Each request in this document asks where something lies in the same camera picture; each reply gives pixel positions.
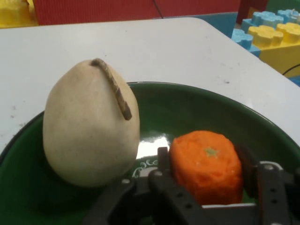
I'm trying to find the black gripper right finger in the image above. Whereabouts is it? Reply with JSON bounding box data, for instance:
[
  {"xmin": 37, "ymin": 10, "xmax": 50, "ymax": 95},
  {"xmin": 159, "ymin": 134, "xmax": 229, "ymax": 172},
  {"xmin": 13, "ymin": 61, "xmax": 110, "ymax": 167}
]
[{"xmin": 234, "ymin": 144, "xmax": 300, "ymax": 225}]

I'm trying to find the green plate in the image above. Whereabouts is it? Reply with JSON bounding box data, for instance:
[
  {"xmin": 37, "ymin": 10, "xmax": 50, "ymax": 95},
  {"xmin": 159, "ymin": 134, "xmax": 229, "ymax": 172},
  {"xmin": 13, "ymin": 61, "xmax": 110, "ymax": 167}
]
[{"xmin": 0, "ymin": 81, "xmax": 300, "ymax": 225}]

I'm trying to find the dark blue foam block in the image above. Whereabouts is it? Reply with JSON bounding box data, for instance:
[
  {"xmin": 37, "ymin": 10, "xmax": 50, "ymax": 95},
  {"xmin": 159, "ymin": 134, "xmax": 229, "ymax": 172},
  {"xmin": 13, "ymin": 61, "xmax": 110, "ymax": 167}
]
[{"xmin": 185, "ymin": 11, "xmax": 240, "ymax": 39}]

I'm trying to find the red foam block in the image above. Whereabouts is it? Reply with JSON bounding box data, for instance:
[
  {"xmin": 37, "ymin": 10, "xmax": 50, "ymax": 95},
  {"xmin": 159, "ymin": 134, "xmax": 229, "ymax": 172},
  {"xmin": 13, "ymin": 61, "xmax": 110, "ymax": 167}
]
[{"xmin": 236, "ymin": 0, "xmax": 270, "ymax": 24}]

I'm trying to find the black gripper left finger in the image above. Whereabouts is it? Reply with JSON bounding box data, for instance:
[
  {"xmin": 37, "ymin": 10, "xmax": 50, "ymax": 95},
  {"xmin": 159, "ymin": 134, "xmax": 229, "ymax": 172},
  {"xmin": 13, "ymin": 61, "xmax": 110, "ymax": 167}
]
[{"xmin": 84, "ymin": 147, "xmax": 205, "ymax": 225}]

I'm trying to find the beige toy pear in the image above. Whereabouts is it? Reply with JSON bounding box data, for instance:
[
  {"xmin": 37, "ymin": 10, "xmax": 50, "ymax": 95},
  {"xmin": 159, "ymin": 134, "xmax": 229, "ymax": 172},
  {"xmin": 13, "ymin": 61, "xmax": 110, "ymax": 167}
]
[{"xmin": 42, "ymin": 58, "xmax": 141, "ymax": 188}]

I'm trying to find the green foam block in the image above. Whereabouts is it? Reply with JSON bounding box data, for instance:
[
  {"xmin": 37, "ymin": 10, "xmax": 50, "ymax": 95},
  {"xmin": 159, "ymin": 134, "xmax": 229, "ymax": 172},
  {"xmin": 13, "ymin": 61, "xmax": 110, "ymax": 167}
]
[{"xmin": 266, "ymin": 0, "xmax": 300, "ymax": 14}]

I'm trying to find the light blue foam block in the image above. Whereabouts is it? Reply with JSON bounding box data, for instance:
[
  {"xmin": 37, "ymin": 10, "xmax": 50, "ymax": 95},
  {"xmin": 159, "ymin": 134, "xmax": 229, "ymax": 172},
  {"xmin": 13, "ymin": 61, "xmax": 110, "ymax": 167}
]
[{"xmin": 231, "ymin": 8, "xmax": 300, "ymax": 58}]

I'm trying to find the orange toy fruit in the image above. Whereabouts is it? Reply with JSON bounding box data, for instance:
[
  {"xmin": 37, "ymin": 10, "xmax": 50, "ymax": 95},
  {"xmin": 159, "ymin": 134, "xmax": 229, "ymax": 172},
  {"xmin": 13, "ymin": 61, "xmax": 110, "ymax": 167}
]
[{"xmin": 169, "ymin": 130, "xmax": 244, "ymax": 206}]

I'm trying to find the thin black cable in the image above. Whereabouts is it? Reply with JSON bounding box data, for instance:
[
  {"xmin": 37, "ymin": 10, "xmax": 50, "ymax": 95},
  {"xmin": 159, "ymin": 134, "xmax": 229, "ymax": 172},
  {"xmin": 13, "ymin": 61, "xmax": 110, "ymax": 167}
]
[
  {"xmin": 153, "ymin": 0, "xmax": 164, "ymax": 19},
  {"xmin": 282, "ymin": 63, "xmax": 300, "ymax": 76}
]

